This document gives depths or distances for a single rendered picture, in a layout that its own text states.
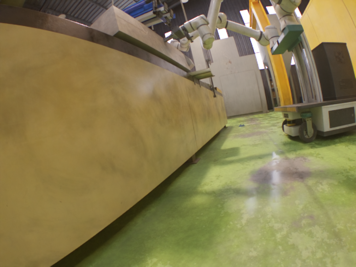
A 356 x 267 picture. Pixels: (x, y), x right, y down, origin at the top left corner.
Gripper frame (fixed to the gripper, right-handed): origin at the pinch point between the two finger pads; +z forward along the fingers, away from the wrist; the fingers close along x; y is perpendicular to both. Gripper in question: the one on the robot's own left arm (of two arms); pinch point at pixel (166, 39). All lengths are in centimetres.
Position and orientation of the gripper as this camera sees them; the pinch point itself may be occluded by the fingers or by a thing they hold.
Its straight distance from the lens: 128.0
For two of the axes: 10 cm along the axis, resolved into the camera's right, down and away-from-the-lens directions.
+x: -3.9, 1.5, -9.1
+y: -3.4, -9.4, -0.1
